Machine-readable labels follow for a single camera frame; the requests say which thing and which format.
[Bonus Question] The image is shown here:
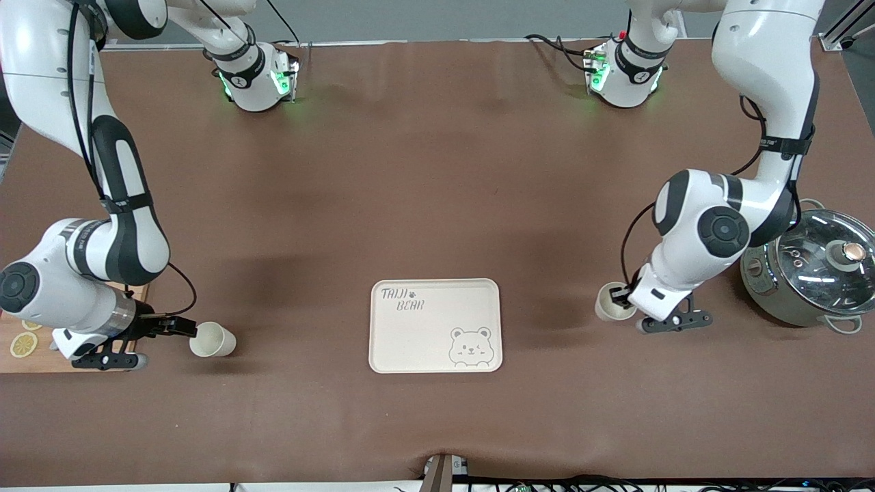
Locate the bamboo cutting board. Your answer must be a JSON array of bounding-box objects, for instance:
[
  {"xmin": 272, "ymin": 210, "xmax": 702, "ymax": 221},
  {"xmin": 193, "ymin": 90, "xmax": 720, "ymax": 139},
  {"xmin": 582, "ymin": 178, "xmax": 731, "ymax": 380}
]
[{"xmin": 0, "ymin": 282, "xmax": 150, "ymax": 374}]

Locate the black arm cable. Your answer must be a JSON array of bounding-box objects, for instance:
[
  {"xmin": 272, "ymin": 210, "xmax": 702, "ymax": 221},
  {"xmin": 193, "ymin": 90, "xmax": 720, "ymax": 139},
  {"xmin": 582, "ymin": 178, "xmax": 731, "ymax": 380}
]
[
  {"xmin": 67, "ymin": 0, "xmax": 199, "ymax": 318},
  {"xmin": 619, "ymin": 94, "xmax": 821, "ymax": 288}
]

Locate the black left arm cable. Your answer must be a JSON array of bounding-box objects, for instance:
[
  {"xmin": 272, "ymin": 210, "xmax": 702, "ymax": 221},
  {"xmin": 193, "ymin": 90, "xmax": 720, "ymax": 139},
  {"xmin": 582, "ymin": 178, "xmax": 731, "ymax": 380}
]
[{"xmin": 619, "ymin": 94, "xmax": 821, "ymax": 288}]

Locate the black right base cable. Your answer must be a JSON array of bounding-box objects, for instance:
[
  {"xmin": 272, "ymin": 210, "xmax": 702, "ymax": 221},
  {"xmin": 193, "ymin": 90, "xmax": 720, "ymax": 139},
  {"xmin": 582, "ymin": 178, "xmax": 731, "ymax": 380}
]
[{"xmin": 263, "ymin": 0, "xmax": 303, "ymax": 47}]

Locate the black base cable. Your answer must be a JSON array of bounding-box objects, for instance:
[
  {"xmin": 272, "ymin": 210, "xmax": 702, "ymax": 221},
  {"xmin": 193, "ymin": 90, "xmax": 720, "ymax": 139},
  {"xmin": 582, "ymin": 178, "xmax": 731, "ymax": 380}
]
[
  {"xmin": 263, "ymin": 0, "xmax": 303, "ymax": 47},
  {"xmin": 525, "ymin": 33, "xmax": 599, "ymax": 73}
]

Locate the grey metal cooking pot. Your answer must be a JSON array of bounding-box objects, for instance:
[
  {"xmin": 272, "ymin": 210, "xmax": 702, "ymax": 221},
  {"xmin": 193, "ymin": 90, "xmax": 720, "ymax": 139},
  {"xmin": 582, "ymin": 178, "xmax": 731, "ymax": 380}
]
[{"xmin": 740, "ymin": 200, "xmax": 875, "ymax": 336}]

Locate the black left base cable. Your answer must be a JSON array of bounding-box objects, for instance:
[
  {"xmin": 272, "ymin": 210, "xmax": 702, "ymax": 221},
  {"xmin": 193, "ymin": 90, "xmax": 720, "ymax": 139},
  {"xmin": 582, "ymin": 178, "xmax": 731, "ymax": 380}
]
[{"xmin": 525, "ymin": 33, "xmax": 599, "ymax": 73}]

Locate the glass pot lid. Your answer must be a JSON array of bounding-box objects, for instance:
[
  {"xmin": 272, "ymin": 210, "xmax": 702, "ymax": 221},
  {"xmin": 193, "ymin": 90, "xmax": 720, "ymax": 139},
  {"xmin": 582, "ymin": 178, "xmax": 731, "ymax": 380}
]
[{"xmin": 772, "ymin": 208, "xmax": 875, "ymax": 316}]

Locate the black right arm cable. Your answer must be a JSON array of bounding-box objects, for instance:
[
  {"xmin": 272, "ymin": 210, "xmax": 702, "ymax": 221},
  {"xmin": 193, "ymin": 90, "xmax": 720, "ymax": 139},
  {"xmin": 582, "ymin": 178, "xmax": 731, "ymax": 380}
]
[{"xmin": 67, "ymin": 0, "xmax": 199, "ymax": 318}]

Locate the aluminium frame profile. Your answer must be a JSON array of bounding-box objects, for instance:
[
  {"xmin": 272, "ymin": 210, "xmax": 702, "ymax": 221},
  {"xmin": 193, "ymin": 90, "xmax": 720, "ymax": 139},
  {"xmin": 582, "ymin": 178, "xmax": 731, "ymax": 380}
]
[{"xmin": 817, "ymin": 0, "xmax": 875, "ymax": 50}]

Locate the white IKEA cup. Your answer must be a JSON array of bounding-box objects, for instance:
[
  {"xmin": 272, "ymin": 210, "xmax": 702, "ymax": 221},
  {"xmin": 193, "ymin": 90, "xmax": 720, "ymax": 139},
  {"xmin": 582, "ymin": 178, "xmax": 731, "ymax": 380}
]
[
  {"xmin": 595, "ymin": 282, "xmax": 638, "ymax": 323},
  {"xmin": 189, "ymin": 321, "xmax": 237, "ymax": 358}
]

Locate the brown table cover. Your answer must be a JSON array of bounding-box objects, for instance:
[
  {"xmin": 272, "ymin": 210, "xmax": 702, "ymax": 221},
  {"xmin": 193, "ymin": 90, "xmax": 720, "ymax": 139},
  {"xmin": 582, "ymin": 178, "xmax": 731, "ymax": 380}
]
[{"xmin": 0, "ymin": 38, "xmax": 875, "ymax": 487}]

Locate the table edge camera mount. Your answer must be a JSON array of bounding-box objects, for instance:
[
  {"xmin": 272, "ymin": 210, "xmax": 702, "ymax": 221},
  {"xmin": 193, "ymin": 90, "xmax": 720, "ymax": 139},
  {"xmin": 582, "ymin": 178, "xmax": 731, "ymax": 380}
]
[{"xmin": 420, "ymin": 452, "xmax": 470, "ymax": 492}]

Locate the cream bear print tray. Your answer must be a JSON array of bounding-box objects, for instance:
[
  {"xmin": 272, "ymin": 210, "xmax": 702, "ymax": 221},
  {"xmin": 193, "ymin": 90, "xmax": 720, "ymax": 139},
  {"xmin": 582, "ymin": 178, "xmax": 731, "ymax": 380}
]
[{"xmin": 369, "ymin": 278, "xmax": 503, "ymax": 374}]

